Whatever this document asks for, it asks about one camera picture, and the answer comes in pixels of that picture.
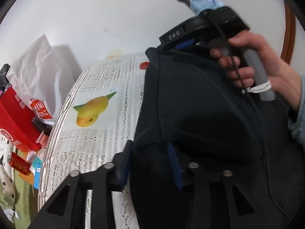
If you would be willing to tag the white black dotted cloth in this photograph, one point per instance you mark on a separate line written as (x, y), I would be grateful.
(8, 193)

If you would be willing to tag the white Miniso paper bag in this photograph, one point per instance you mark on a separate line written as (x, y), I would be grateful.
(41, 80)

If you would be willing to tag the red shopping bag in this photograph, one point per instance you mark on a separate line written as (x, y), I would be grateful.
(20, 125)

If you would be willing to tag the fruit print lace tablecloth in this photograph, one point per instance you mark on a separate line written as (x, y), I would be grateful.
(98, 117)

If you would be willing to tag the brown wooden door frame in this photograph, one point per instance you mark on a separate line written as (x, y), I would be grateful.
(289, 35)

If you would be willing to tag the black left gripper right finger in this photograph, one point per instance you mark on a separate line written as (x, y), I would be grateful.
(203, 198)

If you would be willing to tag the dark checked clothes pile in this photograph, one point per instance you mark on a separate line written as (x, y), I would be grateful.
(3, 79)

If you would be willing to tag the black sweatshirt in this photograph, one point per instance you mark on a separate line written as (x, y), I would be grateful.
(190, 103)

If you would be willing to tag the red drink can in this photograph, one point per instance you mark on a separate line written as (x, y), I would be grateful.
(18, 163)

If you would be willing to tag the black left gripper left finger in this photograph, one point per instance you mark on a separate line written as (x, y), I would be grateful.
(66, 206)

